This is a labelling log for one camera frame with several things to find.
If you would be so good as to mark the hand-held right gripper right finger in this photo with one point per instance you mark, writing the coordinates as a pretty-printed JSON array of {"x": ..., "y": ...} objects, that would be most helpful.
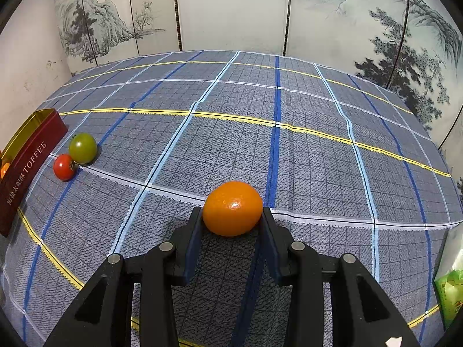
[{"x": 272, "y": 249}]

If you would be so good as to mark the painted folding screen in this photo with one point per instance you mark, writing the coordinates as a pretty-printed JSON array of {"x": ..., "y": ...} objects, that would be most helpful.
[{"x": 235, "y": 7}]

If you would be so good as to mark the blue plaid tablecloth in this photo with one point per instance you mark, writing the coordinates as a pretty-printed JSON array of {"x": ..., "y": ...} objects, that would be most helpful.
[{"x": 307, "y": 173}]

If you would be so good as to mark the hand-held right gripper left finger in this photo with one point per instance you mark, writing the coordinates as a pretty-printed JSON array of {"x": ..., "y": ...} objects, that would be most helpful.
[{"x": 191, "y": 247}]

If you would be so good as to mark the gold and red tin box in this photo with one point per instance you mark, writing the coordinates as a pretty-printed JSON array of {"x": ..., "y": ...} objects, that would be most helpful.
[{"x": 29, "y": 162}]

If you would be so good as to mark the orange mandarin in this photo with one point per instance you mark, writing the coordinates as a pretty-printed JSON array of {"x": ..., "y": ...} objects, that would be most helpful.
[
  {"x": 231, "y": 208},
  {"x": 5, "y": 171}
]

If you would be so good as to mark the green and white packet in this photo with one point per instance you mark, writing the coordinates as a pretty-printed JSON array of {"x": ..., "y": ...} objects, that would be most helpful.
[{"x": 452, "y": 296}]

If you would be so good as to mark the red tomato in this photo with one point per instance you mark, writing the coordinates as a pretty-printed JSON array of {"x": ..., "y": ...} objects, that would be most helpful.
[{"x": 64, "y": 168}]

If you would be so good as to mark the green tomato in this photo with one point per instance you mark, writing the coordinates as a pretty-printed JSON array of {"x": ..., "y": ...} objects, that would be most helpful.
[{"x": 83, "y": 148}]

